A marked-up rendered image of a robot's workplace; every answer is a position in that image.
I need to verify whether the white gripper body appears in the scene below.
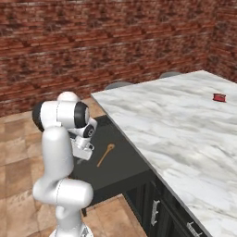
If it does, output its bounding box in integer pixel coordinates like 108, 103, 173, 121
72, 145, 94, 162

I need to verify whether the wooden spoon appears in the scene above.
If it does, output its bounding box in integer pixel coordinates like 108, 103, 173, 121
96, 143, 116, 168

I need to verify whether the dark open drawer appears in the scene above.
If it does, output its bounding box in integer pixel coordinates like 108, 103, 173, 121
68, 114, 156, 218

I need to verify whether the grey stool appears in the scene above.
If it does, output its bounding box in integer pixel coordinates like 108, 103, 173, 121
158, 70, 183, 79
104, 81, 134, 91

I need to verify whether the dark cabinet door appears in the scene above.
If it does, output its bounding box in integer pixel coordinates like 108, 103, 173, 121
124, 180, 174, 237
168, 197, 215, 237

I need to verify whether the red round can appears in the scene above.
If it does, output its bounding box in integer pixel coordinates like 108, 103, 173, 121
212, 93, 228, 104

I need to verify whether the silver cabinet handle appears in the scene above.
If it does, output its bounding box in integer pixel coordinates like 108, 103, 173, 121
150, 199, 161, 227
186, 220, 204, 237

